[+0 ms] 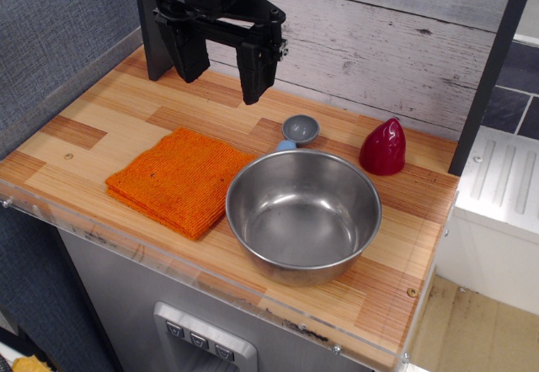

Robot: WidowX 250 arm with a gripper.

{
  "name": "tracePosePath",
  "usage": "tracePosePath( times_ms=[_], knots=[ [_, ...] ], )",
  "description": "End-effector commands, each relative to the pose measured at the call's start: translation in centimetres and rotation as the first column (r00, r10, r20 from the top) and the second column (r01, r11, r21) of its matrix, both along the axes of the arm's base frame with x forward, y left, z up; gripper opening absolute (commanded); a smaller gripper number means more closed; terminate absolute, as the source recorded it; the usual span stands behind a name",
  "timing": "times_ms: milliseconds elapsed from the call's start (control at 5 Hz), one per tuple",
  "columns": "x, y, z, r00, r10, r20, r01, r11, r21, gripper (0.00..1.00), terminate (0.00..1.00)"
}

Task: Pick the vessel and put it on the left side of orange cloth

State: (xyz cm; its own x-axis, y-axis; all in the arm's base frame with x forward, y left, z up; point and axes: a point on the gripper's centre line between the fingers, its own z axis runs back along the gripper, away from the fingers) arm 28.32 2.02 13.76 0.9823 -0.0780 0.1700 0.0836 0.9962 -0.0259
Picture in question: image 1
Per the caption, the red toy strawberry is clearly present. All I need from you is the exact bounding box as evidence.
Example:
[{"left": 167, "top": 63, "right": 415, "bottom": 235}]
[{"left": 359, "top": 118, "right": 406, "bottom": 176}]

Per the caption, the dark grey post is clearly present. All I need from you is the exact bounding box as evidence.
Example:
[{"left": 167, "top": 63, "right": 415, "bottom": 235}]
[
  {"left": 137, "top": 0, "right": 173, "bottom": 81},
  {"left": 448, "top": 0, "right": 528, "bottom": 176}
]

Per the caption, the silver toy fridge dispenser panel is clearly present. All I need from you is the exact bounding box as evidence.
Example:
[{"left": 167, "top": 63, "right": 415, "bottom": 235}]
[{"left": 153, "top": 301, "right": 259, "bottom": 371}]

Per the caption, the folded orange cloth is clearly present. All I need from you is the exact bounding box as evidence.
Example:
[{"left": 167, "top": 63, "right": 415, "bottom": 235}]
[{"left": 105, "top": 128, "right": 256, "bottom": 241}]

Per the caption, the white toy sink counter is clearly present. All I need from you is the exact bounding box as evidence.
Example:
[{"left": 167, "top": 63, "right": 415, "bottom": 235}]
[{"left": 435, "top": 127, "right": 538, "bottom": 314}]

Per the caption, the dark grey right post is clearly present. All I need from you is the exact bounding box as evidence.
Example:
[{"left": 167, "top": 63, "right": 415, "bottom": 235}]
[{"left": 448, "top": 0, "right": 528, "bottom": 176}]

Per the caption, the stainless steel bowl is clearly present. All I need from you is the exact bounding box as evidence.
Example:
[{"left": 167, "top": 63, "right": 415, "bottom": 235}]
[{"left": 226, "top": 149, "right": 382, "bottom": 286}]

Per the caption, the yellow object at corner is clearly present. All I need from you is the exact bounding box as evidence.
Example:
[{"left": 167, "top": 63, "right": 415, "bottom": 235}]
[{"left": 12, "top": 356, "right": 52, "bottom": 372}]

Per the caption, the dark grey left post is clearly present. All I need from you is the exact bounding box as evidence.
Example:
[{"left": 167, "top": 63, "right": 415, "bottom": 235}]
[{"left": 137, "top": 0, "right": 173, "bottom": 81}]

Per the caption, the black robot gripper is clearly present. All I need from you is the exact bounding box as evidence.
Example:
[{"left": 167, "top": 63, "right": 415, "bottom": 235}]
[{"left": 154, "top": 0, "right": 288, "bottom": 105}]

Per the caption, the clear acrylic table edge guard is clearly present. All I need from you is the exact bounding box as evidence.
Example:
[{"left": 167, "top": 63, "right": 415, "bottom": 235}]
[{"left": 1, "top": 182, "right": 414, "bottom": 371}]

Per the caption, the blue grey toy scoop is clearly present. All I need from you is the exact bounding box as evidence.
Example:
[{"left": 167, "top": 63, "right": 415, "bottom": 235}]
[{"left": 276, "top": 114, "right": 320, "bottom": 151}]

